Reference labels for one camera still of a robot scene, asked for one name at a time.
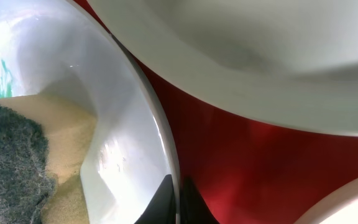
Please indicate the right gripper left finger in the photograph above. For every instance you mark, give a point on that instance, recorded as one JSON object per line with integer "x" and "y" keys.
{"x": 162, "y": 207}

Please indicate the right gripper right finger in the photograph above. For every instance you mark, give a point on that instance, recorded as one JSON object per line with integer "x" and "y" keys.
{"x": 194, "y": 209}

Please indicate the yellow green sponge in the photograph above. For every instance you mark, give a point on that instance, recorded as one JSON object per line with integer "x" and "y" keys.
{"x": 43, "y": 143}

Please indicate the mint green plate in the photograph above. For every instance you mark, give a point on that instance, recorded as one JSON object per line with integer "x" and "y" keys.
{"x": 291, "y": 63}

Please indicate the light blue plate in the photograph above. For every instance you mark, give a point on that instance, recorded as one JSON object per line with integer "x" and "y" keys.
{"x": 56, "y": 47}

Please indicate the red plastic tray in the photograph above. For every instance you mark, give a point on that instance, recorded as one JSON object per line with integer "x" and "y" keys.
{"x": 250, "y": 171}

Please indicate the white plate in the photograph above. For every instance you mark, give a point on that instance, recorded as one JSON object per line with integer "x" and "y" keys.
{"x": 339, "y": 207}

